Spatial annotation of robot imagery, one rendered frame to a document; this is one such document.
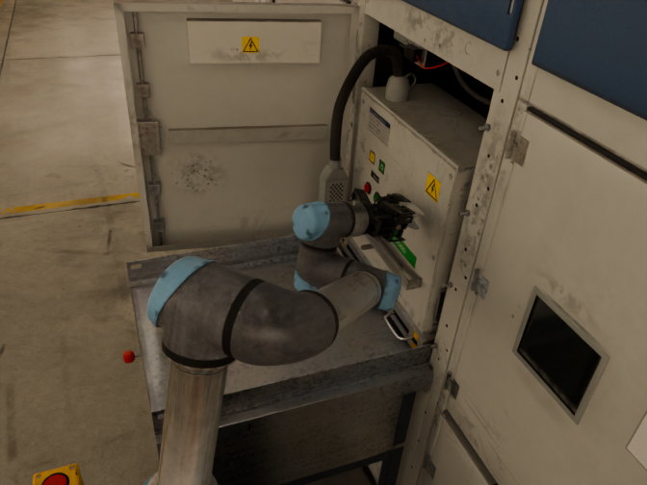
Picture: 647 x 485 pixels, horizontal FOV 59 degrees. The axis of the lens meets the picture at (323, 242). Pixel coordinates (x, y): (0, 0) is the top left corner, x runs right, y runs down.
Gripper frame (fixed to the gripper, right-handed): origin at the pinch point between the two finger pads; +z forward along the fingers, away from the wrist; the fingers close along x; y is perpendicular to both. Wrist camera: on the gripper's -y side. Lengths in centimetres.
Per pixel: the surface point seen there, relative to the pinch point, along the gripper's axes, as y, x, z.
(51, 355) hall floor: -131, -136, -37
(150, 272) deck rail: -55, -47, -36
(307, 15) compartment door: -52, 32, -5
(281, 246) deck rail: -44, -35, 1
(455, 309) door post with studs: 19.8, -15.1, 1.3
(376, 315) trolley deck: -6.6, -36.5, 9.5
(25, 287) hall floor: -186, -136, -35
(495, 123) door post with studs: 17.8, 27.6, -9.5
